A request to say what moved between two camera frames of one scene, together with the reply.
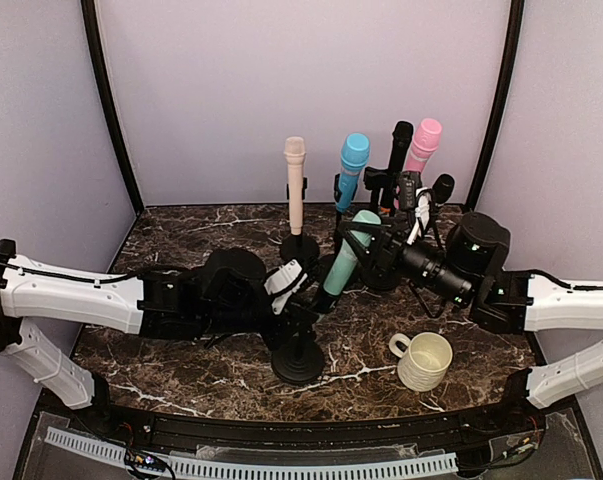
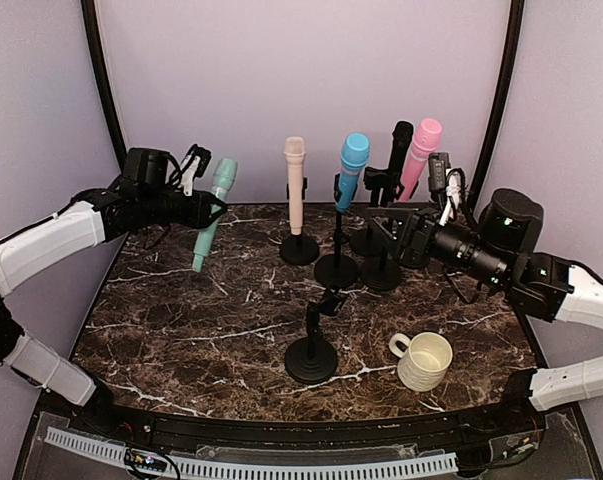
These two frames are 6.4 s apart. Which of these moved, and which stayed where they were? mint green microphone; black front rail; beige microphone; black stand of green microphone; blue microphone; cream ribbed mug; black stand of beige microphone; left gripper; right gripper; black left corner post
Moved: black stand of green microphone; right gripper; mint green microphone; left gripper
Stayed: blue microphone; beige microphone; black front rail; cream ribbed mug; black left corner post; black stand of beige microphone
